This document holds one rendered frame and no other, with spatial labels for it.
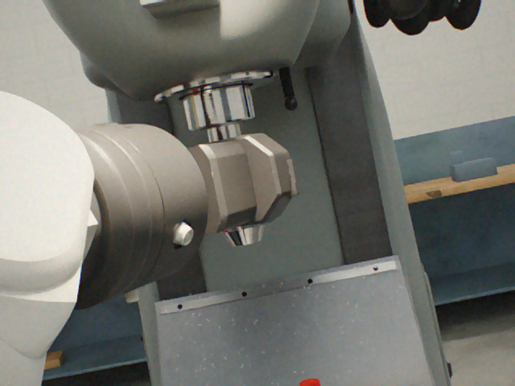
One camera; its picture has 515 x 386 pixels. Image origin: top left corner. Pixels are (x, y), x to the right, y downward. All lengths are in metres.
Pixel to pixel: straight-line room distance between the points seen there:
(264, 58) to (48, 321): 0.26
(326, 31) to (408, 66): 4.21
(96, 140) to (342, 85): 0.56
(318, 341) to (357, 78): 0.33
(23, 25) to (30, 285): 4.89
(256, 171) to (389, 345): 0.47
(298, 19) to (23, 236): 0.26
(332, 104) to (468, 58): 4.07
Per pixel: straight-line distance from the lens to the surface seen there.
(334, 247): 0.86
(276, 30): 0.41
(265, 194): 0.40
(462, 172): 4.19
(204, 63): 0.41
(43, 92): 4.97
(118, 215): 0.30
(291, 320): 0.84
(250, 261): 0.86
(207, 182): 0.38
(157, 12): 0.38
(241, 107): 0.46
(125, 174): 0.31
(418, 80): 4.80
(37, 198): 0.23
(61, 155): 0.26
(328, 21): 0.59
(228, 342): 0.84
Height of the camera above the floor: 1.25
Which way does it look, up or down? 3 degrees down
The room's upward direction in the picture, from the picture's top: 12 degrees counter-clockwise
